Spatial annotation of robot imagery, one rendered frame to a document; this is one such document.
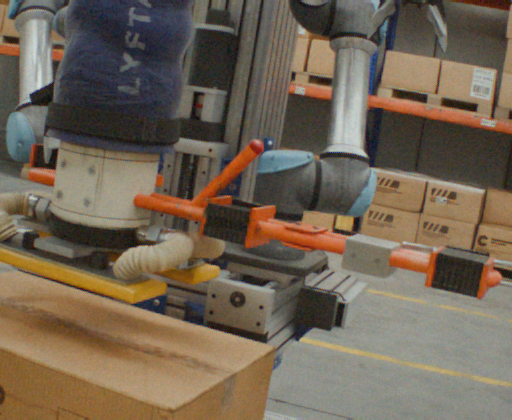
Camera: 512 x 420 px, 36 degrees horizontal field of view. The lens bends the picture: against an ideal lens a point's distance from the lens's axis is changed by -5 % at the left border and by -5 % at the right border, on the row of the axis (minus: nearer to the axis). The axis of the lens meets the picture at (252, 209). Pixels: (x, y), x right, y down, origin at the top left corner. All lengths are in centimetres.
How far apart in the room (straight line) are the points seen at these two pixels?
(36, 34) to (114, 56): 84
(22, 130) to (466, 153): 809
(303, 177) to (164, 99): 58
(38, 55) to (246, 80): 52
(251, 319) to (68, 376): 58
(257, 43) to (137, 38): 78
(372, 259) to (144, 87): 43
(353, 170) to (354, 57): 27
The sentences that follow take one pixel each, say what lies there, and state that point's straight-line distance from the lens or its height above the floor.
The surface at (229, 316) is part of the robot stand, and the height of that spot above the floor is 92.
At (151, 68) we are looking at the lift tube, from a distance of 126.
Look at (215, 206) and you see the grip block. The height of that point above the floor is 121.
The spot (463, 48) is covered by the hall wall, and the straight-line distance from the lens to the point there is 971.
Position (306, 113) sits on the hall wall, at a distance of 993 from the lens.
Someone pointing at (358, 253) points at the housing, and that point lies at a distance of 115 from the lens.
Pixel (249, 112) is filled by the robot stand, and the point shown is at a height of 134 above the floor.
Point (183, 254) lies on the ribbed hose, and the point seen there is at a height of 113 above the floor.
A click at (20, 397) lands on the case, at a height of 87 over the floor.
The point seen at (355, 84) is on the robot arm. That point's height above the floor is 144.
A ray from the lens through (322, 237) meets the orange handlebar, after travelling 117.
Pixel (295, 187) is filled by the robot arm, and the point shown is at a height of 120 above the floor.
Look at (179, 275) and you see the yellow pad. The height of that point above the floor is 107.
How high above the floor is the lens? 137
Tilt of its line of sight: 8 degrees down
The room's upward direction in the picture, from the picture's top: 9 degrees clockwise
